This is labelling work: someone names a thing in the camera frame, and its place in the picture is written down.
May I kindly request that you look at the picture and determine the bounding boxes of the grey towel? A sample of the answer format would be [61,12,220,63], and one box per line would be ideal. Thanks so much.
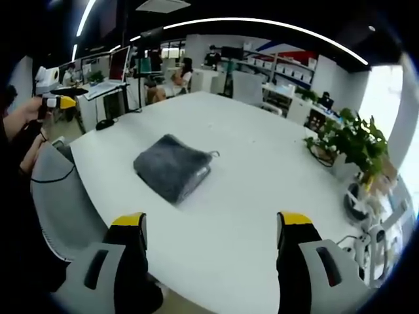
[132,133,221,207]

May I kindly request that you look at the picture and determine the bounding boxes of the person's left hand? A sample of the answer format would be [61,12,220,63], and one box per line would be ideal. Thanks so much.
[7,97,45,140]

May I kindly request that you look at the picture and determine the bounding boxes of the black computer mouse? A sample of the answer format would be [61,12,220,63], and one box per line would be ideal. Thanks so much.
[95,118,116,131]

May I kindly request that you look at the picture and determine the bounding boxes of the computer monitor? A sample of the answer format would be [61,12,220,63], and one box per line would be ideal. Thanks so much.
[107,45,132,82]

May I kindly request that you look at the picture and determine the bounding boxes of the spare white grippers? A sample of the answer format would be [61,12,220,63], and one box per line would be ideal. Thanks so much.
[337,222,405,287]

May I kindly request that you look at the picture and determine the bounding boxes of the grey office chair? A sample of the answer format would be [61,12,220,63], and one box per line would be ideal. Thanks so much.
[30,138,110,262]

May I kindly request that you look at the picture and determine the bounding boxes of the white round headset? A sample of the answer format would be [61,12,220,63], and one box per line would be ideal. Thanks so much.
[342,182,373,224]

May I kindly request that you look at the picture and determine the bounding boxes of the person's dark clothing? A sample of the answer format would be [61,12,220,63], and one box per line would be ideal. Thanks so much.
[0,84,68,295]

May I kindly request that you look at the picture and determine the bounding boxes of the green potted plant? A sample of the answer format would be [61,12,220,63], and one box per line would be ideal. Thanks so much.
[303,107,399,186]

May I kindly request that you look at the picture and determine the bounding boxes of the small green plant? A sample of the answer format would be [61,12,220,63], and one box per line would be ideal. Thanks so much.
[295,86,320,103]

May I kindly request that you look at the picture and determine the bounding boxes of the white mesh chair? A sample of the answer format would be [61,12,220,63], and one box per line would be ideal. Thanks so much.
[231,71,264,106]

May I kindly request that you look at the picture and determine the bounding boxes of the shelf with white boxes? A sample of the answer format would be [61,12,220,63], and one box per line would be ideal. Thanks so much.
[241,48,319,90]

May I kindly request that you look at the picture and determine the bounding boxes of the curved ceiling light strip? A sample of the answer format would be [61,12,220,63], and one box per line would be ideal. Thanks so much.
[130,17,371,67]

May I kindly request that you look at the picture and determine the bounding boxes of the black cable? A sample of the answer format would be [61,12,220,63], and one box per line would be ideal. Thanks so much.
[30,162,77,183]

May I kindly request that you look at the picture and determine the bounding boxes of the black camera tripod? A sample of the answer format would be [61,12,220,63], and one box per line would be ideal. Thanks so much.
[130,26,165,114]

